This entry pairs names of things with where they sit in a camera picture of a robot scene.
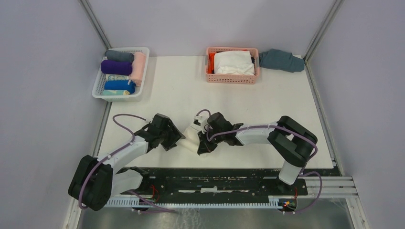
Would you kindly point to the teal crumpled towel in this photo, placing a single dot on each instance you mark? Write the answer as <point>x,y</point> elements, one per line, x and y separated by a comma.
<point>280,60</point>

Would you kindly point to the grey rolled towel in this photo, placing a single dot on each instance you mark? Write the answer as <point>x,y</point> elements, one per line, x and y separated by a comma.
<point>119,56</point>

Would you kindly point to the white plastic basket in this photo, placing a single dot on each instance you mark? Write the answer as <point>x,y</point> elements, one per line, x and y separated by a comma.
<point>101,79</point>

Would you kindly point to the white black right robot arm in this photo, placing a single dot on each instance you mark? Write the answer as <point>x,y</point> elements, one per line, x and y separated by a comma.
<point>295,143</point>

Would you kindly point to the aluminium corner frame right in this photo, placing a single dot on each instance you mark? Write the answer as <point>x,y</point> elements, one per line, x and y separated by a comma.
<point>356,211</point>

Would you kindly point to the blue rolled towel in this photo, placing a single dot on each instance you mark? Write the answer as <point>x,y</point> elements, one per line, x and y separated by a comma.
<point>120,85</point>

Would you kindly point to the pink rolled towel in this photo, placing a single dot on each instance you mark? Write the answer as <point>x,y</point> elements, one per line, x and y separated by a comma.
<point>138,66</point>

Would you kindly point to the white folded cloth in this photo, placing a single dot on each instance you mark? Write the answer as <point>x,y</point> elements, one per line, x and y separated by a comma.
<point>234,62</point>

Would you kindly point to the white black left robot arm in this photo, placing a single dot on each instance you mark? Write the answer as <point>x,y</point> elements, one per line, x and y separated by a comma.
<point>97,179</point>

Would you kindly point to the pink plastic basket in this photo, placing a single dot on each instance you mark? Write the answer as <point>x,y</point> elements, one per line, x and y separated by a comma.
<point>230,78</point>

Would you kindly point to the aluminium corner frame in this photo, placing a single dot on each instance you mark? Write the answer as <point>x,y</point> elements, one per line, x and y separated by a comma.
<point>95,23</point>
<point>356,211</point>

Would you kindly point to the purple towel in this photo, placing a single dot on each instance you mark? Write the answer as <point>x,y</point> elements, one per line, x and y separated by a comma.
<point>113,67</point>

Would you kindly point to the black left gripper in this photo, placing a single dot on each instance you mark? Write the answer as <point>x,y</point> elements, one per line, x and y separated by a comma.
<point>175,135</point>

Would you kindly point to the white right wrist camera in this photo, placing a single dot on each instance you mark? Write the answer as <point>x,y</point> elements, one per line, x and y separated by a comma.
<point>200,120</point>

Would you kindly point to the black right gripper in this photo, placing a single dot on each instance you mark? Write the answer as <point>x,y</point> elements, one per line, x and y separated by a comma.
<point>205,146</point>

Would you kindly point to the beige print rolled towel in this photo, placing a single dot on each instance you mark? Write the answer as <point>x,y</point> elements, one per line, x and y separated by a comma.
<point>115,77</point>

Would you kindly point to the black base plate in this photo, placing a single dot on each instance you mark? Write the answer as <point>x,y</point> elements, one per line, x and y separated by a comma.
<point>226,186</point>

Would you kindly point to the aluminium corner frame left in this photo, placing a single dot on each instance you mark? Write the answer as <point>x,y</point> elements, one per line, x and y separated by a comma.
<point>95,23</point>

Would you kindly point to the light teal rolled towel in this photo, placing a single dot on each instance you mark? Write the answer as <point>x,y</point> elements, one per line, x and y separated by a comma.
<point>115,92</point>

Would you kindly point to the cream towel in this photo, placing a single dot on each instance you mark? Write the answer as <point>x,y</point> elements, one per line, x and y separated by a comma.
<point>192,140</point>

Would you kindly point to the orange cloth in basket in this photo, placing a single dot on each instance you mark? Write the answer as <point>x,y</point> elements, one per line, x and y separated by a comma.
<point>211,62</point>

